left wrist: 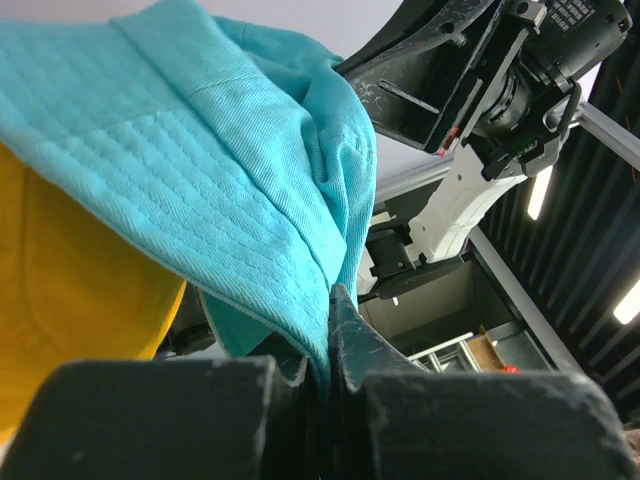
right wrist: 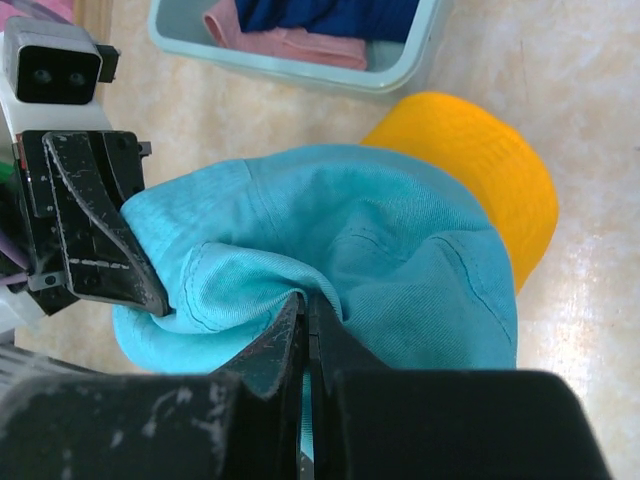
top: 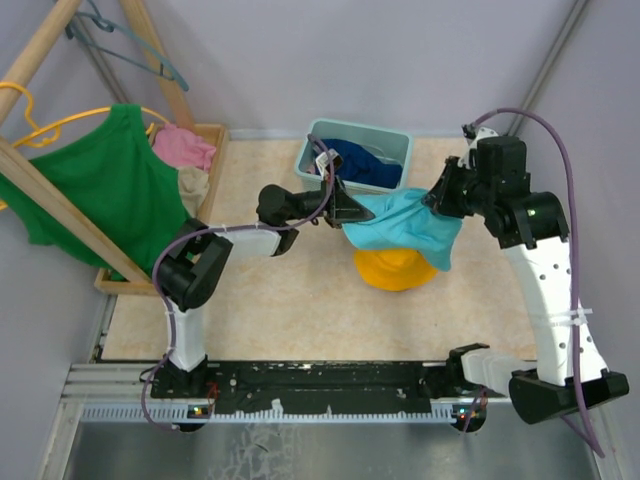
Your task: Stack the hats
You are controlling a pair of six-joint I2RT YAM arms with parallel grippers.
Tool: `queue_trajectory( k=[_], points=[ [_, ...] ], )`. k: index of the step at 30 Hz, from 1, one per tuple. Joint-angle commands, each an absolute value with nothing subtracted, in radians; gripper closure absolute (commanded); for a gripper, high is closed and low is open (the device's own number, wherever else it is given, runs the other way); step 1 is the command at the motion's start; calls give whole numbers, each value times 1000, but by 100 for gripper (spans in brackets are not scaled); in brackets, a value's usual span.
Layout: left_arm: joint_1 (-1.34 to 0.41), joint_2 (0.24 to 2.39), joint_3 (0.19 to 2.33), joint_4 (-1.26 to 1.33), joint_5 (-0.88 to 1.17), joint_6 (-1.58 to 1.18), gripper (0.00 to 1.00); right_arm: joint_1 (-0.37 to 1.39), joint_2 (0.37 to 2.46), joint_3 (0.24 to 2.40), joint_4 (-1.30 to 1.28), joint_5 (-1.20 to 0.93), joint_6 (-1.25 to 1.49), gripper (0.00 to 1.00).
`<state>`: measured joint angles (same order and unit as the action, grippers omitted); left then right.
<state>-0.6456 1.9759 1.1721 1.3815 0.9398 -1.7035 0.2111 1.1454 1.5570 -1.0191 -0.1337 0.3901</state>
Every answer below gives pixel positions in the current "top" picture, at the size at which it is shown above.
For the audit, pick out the aluminium rail frame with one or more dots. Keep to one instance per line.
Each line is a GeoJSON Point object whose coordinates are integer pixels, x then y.
{"type": "Point", "coordinates": [121, 392]}

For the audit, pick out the yellow hanger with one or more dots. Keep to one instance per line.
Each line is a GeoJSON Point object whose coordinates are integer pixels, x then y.
{"type": "Point", "coordinates": [41, 137]}

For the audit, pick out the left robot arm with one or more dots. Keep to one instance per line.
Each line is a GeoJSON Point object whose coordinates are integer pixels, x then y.
{"type": "Point", "coordinates": [187, 273]}

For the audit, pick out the orange bucket hat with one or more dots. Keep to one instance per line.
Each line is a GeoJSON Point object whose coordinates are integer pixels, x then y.
{"type": "Point", "coordinates": [393, 270]}

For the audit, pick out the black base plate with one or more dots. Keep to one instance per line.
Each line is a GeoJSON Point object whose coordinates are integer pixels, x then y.
{"type": "Point", "coordinates": [313, 388]}

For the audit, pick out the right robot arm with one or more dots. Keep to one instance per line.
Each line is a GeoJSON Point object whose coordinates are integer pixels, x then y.
{"type": "Point", "coordinates": [533, 233]}

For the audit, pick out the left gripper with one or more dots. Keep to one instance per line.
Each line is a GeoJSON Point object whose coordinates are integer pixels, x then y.
{"type": "Point", "coordinates": [343, 208]}

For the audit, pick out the dark blue bucket hat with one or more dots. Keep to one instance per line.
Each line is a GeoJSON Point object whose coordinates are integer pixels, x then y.
{"type": "Point", "coordinates": [360, 166]}

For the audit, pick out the turquoise bucket hat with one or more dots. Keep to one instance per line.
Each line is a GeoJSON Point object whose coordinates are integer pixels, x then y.
{"type": "Point", "coordinates": [401, 220]}

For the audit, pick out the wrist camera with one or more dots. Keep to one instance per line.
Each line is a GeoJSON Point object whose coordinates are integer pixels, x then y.
{"type": "Point", "coordinates": [473, 134]}
{"type": "Point", "coordinates": [325, 162]}

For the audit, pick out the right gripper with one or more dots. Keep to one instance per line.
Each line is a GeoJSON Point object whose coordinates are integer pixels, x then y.
{"type": "Point", "coordinates": [439, 197]}

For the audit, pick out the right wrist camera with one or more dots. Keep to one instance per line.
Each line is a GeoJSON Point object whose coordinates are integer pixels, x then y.
{"type": "Point", "coordinates": [473, 134]}

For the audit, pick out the wooden clothes rack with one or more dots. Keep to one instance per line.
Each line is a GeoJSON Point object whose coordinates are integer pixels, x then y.
{"type": "Point", "coordinates": [30, 181]}

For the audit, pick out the green shirt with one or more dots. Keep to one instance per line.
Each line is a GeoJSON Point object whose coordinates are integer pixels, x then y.
{"type": "Point", "coordinates": [116, 180]}

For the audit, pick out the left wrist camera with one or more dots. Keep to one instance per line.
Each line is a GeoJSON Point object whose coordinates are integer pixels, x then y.
{"type": "Point", "coordinates": [325, 162]}

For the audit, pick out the pink cloth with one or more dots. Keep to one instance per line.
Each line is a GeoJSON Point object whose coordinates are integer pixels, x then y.
{"type": "Point", "coordinates": [179, 147]}

